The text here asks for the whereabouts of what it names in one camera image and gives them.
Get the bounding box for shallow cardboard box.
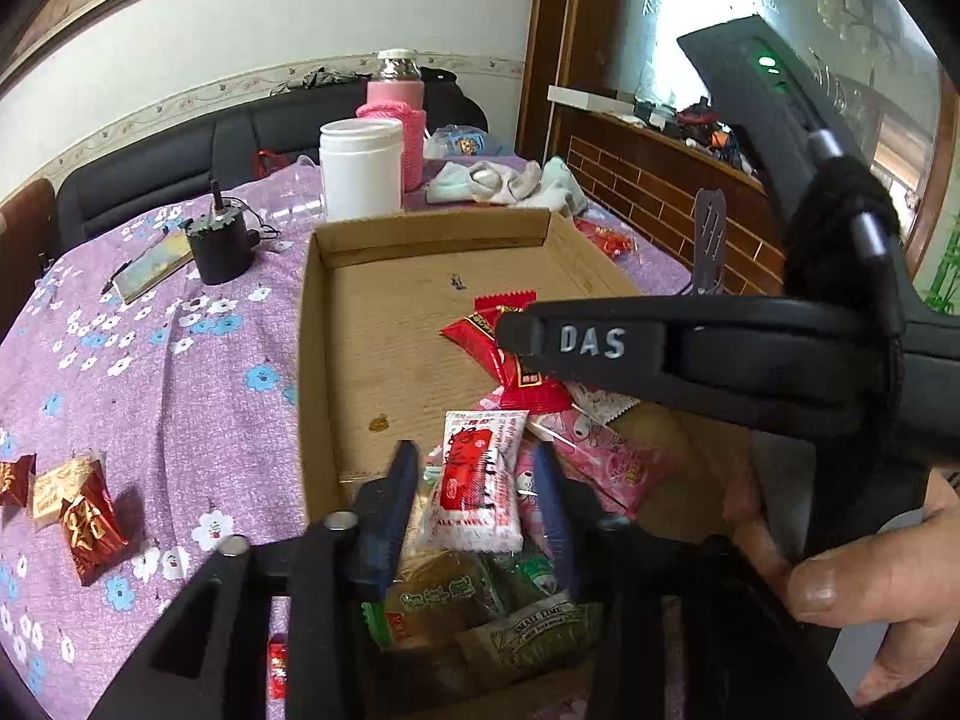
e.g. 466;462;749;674
296;208;758;720

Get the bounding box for red candy wrapper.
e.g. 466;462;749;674
574;217;638;260

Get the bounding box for orange black tool pile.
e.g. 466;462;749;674
634;94;751;166

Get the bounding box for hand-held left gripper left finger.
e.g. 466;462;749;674
90;439;421;720

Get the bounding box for white flat box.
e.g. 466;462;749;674
547;85;638;110

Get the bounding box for bright red snack packet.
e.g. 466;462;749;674
480;337;575;415
440;291;537;361

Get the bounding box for black pen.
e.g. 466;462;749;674
100;219;187;297

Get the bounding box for dark red snack packet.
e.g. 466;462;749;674
0;454;37;509
58;474;132;587

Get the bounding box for green clear cake packet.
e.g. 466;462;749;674
367;547;511;650

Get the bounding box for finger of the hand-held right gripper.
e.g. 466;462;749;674
496;297;901;440

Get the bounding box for white plastic jar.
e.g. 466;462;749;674
319;118;404;222

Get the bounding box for blue snack bag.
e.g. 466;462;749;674
424;124;515;162

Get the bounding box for green plant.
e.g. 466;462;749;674
926;225;960;316

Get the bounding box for brown armchair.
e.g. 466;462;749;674
0;178;59;338

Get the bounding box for black cylindrical device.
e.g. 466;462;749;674
184;178;282;286

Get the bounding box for yellow biscuit packet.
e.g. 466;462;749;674
31;452;106;533

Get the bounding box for brown brick pattern cabinet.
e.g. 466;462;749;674
551;86;788;297

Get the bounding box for clear plastic cup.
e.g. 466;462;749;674
259;156;327;230

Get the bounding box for white red snack packet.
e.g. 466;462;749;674
416;410;530;554

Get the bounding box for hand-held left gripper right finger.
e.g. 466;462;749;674
529;441;848;720

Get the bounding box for green white snack packet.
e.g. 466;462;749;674
457;600;601;683

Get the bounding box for white pink printed packet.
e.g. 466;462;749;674
525;382;638;458

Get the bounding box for metal phone stand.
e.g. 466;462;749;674
671;187;727;297

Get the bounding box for yellow green notebook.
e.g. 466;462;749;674
112;229;194;305

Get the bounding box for white cloth bundle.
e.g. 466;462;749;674
426;157;590;215

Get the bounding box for pink sleeved bottle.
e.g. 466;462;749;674
356;49;428;192

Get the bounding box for person's right hand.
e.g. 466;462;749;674
724;465;960;707

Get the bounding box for pink snack packet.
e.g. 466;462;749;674
525;409;680;518

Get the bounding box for dark clothes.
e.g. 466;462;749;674
270;64;368;95

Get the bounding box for black sofa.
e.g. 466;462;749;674
56;75;488;241

